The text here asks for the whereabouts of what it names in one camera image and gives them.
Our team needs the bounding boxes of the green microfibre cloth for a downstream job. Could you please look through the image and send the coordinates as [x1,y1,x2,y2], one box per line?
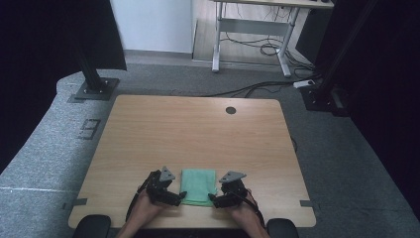
[179,169,219,208]

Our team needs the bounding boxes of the black floor cables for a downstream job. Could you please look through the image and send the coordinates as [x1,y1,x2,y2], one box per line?
[201,33,323,99]

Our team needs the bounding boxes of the black stand with base plate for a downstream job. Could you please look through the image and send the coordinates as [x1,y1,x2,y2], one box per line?
[73,46,121,102]

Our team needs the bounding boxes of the left hand-held gripper cable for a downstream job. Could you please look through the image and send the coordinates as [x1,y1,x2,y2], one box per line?
[125,171,157,222]

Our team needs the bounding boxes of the person's right hand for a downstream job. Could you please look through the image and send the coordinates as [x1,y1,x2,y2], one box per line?
[231,201,265,229]

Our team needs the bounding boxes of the hand-held gripper cable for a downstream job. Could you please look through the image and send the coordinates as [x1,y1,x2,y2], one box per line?
[244,187,267,229]
[125,171,157,222]

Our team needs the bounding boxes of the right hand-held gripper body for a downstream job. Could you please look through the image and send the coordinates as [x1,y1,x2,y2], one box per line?
[218,171,248,207]

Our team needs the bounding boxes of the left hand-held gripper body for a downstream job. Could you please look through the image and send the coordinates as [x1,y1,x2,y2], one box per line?
[145,166,176,203]

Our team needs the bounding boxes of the black chair armrest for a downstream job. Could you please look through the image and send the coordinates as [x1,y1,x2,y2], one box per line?
[71,214,112,238]

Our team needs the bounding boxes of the white-legged desk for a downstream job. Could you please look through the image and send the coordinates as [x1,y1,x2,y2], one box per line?
[211,0,335,78]

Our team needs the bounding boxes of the black stand with dark base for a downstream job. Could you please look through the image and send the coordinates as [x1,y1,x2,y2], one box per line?
[299,0,379,117]

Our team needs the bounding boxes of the black curtain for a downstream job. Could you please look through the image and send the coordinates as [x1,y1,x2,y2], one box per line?
[0,0,128,175]
[313,0,420,222]

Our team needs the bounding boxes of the right hand-held gripper cable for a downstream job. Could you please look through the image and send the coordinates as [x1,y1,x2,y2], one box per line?
[244,187,267,229]

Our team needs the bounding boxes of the white power strip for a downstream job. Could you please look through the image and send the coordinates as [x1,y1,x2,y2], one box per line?
[292,79,317,89]

